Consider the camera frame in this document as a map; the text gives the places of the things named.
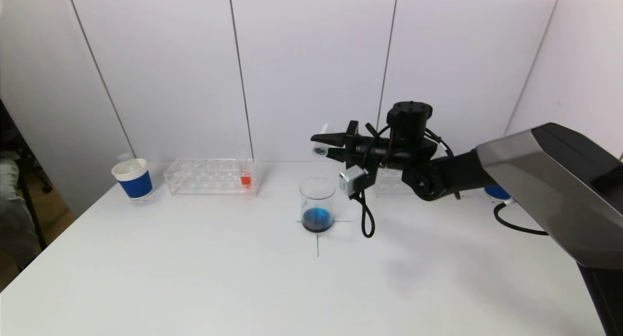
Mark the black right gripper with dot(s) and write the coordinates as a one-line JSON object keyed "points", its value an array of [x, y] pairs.
{"points": [[352, 140]]}

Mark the test tube with red pigment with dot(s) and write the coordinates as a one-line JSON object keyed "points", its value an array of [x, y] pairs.
{"points": [[246, 180], [320, 150]]}

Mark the test tube for blue pigment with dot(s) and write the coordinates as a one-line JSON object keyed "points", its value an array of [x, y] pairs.
{"points": [[126, 161]]}

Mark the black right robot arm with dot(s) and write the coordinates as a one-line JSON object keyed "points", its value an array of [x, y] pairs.
{"points": [[559, 180]]}

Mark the clear acrylic test tube rack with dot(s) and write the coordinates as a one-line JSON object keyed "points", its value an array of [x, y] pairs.
{"points": [[209, 180], [389, 182]]}

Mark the clear glass beaker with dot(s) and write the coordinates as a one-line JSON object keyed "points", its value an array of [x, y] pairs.
{"points": [[317, 219]]}

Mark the blue sleeved white paper cup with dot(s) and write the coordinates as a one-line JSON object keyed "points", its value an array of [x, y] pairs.
{"points": [[137, 186], [497, 192]]}

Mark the person in grey clothes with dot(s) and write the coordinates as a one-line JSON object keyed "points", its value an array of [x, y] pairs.
{"points": [[12, 204]]}

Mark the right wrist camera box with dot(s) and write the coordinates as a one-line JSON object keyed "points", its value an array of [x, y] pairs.
{"points": [[353, 180]]}

